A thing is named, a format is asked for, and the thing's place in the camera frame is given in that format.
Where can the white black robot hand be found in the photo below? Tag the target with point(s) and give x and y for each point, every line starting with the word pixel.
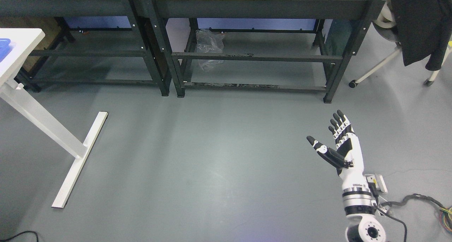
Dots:
pixel 347 158

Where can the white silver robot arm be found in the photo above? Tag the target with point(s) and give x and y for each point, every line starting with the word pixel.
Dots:
pixel 359 206

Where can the black metal right shelf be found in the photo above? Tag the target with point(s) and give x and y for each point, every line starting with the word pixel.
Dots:
pixel 282 45

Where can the black metal shelf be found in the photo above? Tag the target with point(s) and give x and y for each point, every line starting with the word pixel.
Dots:
pixel 282 45
pixel 106 42

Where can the black metal left shelf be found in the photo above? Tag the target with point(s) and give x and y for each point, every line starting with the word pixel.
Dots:
pixel 106 42

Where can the blue plastic tray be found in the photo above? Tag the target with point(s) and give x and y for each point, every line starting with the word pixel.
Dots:
pixel 4 48

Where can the chair with black jacket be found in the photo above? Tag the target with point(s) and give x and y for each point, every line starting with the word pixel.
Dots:
pixel 420 29

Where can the clear plastic bag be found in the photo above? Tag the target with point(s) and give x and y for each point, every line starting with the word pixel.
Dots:
pixel 209 42

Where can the white desk with legs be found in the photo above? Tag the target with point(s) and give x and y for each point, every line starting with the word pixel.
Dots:
pixel 22 42

